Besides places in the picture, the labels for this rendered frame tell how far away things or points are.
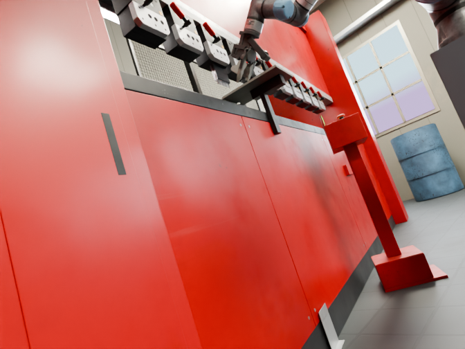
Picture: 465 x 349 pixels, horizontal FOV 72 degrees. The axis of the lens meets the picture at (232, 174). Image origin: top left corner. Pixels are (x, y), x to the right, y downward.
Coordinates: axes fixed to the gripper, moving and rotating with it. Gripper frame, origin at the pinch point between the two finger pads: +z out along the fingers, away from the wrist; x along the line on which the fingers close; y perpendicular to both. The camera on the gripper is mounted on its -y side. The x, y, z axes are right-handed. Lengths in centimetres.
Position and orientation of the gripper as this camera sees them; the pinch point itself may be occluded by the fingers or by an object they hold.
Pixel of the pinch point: (243, 81)
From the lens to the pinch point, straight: 143.8
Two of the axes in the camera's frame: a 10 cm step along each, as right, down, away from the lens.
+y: -8.1, -3.3, 4.8
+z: -2.6, 9.4, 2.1
